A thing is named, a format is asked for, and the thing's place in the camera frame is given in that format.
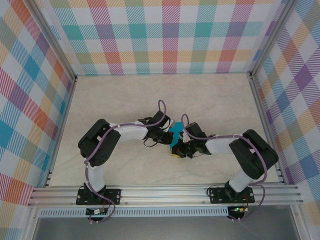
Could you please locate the aluminium frame post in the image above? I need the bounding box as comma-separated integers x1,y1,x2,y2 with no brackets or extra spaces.
26,0,78,82
246,0,297,80

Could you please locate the aluminium mounting rail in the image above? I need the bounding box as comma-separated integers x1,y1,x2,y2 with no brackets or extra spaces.
27,184,305,207

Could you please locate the blue paper sheet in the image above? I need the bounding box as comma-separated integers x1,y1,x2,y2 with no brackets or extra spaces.
168,121,185,151

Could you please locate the perforated metal cable tray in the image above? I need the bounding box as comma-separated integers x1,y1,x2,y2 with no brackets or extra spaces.
39,208,230,218

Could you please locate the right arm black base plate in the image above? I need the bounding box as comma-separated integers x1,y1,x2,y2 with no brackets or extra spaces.
209,187,255,205

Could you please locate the aluminium side rail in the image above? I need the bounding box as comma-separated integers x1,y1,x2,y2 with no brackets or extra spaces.
247,73,286,185
43,77,77,188

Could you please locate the grey metal panel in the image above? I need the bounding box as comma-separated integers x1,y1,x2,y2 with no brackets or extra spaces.
32,216,298,240

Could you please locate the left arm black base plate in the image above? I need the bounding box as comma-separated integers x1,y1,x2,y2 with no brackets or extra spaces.
76,188,122,206

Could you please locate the thin black base wire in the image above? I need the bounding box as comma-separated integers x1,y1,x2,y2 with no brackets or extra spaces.
206,181,227,197

